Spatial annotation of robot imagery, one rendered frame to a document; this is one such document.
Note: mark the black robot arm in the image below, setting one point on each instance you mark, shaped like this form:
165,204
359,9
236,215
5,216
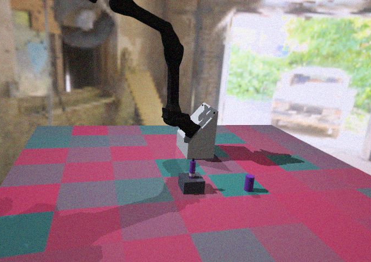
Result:
173,52

